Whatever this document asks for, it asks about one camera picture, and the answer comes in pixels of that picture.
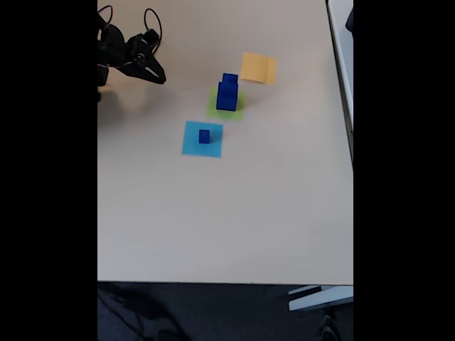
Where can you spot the green paper square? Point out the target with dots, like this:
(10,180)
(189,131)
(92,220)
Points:
(213,112)

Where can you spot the dark object beside table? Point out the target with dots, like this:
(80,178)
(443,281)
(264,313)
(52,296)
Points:
(350,21)

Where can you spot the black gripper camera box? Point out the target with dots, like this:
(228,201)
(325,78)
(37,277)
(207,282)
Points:
(151,35)

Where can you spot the medium blue cube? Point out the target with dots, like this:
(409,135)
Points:
(231,79)

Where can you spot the white table foot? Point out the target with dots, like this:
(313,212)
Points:
(320,297)

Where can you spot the light blue paper square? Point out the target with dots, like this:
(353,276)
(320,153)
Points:
(192,145)

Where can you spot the yellow paper square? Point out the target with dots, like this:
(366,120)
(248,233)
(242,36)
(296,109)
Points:
(256,67)

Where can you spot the large blue cube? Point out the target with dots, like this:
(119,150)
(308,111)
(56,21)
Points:
(226,99)

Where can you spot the small blue cube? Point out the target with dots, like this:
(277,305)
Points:
(204,136)

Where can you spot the white neighbouring table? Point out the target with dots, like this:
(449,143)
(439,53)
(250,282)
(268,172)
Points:
(343,53)

